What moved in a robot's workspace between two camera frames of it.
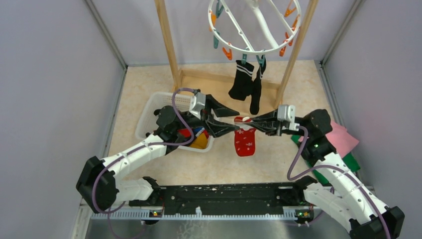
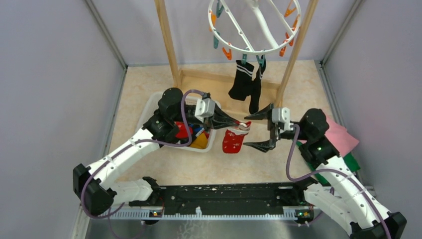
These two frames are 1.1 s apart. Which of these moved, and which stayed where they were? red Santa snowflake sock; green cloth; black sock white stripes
Moved: red Santa snowflake sock
Stayed: green cloth; black sock white stripes
